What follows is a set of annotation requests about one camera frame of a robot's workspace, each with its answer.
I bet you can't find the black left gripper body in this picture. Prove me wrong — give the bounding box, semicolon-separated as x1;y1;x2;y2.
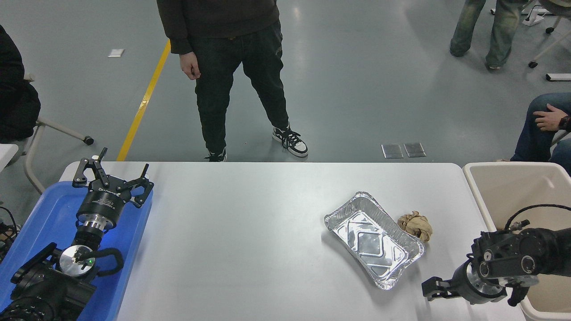
77;177;133;225

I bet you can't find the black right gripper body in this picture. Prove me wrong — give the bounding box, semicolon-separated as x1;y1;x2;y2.
451;261;484;305

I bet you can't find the rectangular silver foil tray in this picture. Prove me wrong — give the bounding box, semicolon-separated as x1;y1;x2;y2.
324;192;425;290

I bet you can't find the person's right hand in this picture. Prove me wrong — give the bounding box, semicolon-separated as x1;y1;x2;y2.
181;51;201;81

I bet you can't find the person's hand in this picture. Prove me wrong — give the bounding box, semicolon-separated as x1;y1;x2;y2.
533;104;564;132

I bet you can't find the blue plastic tray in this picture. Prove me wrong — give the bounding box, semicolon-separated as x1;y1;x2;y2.
0;181;153;321

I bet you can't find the crumpled tan paper ball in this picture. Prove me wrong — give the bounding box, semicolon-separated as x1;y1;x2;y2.
397;211;433;243

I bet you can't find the white desk corner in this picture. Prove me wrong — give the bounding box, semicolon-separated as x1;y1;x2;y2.
0;144;19;173

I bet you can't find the person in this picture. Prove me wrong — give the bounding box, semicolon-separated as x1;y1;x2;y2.
0;25;41;144
450;0;529;70
510;92;571;177
156;0;309;162

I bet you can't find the large pale bin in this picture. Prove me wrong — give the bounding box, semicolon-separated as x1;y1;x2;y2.
462;162;571;321

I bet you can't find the wheeled office chair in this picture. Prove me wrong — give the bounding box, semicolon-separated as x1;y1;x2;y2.
529;0;571;69

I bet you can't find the pale metal frame chair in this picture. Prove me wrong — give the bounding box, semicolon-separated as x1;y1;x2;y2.
21;71;95;194

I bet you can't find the black cable bundle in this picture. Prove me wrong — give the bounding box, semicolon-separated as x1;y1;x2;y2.
0;206;19;261

